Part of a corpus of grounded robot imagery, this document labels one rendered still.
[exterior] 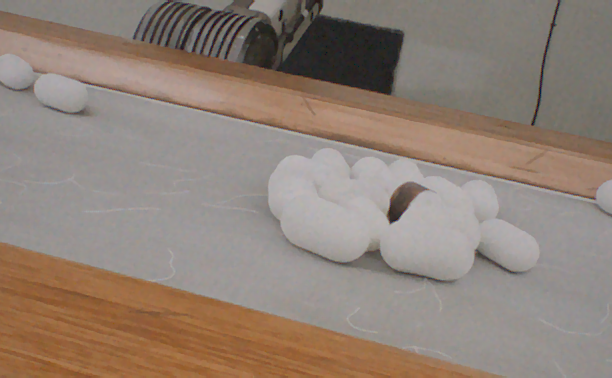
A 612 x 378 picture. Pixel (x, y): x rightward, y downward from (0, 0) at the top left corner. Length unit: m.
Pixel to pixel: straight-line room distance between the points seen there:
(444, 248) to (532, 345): 0.05
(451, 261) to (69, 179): 0.16
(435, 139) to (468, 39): 1.92
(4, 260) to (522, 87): 2.30
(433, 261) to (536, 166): 0.23
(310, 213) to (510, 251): 0.09
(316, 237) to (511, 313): 0.08
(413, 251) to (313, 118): 0.23
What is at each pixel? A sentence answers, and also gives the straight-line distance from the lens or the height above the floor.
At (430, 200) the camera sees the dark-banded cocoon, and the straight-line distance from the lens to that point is 0.30.
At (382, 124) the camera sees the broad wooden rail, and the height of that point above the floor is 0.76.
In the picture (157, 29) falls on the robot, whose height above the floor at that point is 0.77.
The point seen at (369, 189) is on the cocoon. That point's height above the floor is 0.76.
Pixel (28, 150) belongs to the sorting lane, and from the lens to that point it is 0.34.
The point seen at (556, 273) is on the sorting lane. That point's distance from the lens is 0.31.
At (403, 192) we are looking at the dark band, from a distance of 0.30.
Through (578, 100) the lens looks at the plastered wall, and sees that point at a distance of 2.46.
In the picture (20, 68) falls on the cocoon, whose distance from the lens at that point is 0.46.
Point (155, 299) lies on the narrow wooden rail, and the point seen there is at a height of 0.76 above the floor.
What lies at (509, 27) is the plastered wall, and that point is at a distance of 2.39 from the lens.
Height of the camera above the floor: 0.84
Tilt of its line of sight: 17 degrees down
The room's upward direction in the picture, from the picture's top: 11 degrees clockwise
